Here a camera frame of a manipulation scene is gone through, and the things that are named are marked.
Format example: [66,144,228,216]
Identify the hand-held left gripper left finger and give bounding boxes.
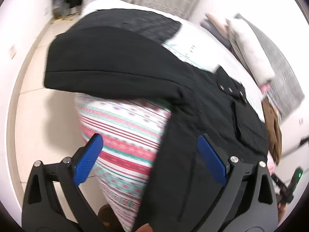
[22,133,104,232]

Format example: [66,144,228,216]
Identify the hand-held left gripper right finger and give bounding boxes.
[197,133,279,232]

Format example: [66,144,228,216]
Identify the black coat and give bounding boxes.
[43,8,270,232]

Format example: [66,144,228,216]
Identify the person's right hand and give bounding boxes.
[277,202,288,224]

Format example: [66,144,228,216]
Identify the brown garment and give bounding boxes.
[262,99,283,166]

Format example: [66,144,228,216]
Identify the brown slipper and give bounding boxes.
[98,204,119,232]

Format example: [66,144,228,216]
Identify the small pink pillow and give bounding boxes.
[260,83,271,97]

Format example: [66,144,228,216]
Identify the grey padded headboard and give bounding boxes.
[235,13,305,124]

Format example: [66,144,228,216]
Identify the white pillow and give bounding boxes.
[228,17,276,83]

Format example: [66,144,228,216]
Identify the grey folded bedding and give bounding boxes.
[200,20,233,52]

